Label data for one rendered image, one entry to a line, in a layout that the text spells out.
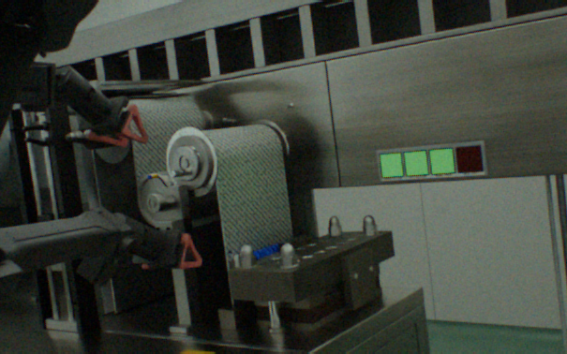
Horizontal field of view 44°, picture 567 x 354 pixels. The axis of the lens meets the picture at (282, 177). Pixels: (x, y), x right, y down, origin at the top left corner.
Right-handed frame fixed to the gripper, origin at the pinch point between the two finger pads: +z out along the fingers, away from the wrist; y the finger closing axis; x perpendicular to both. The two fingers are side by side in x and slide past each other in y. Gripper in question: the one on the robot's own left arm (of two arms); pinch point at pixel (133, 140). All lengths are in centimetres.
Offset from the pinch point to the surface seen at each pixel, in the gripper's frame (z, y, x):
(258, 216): 32.6, 7.5, 1.1
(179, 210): 17.6, -0.4, -5.6
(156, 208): 12.7, -1.6, -7.9
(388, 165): 43, 31, 19
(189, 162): 13.0, 2.5, 3.1
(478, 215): 255, -43, 131
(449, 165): 44, 45, 18
